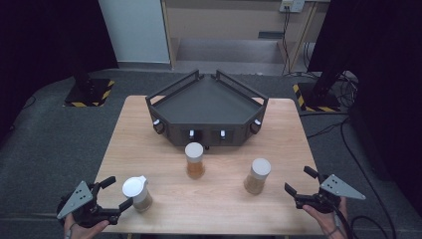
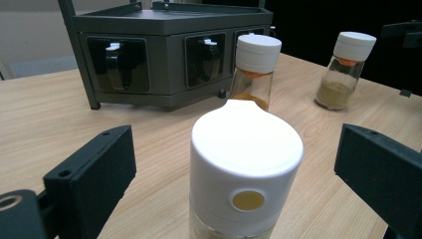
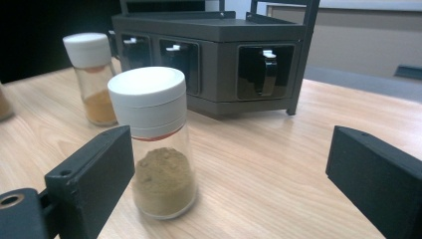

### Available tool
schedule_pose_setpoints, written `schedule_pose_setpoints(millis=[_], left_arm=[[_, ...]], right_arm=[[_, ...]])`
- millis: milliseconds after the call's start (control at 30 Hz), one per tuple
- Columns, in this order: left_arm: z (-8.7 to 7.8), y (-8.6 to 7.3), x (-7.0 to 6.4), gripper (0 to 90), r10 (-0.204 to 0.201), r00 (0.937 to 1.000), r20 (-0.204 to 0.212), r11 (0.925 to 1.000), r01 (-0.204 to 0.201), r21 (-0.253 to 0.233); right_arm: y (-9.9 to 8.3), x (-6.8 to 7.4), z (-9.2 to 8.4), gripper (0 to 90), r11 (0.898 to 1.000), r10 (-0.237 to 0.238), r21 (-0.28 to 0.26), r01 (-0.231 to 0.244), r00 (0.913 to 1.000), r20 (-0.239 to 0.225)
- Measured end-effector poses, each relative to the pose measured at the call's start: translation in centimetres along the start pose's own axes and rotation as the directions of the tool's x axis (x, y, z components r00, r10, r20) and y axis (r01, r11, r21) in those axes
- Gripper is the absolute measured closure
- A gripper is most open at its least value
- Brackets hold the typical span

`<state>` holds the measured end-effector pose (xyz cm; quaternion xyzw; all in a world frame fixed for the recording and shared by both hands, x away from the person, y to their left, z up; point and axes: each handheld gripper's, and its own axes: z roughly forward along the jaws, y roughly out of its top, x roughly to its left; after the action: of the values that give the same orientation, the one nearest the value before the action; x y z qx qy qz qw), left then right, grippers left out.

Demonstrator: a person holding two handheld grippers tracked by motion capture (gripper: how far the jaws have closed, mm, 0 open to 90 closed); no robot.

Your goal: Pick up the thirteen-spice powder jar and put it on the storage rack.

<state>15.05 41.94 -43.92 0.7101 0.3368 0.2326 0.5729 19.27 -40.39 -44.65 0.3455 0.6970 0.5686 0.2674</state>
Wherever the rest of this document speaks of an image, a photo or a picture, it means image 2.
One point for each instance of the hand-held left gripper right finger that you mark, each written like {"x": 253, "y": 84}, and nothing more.
{"x": 384, "y": 176}

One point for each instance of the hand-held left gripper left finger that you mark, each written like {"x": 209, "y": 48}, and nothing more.
{"x": 89, "y": 172}

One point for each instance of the tan spice bottle white lid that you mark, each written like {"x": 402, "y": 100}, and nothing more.
{"x": 335, "y": 93}

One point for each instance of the spice bottle with spout lid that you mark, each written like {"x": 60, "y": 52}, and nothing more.
{"x": 245, "y": 149}

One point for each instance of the orange spice bottle white lid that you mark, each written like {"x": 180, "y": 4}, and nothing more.
{"x": 257, "y": 53}

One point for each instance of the dark grey spice rack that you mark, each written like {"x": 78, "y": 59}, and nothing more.
{"x": 166, "y": 23}

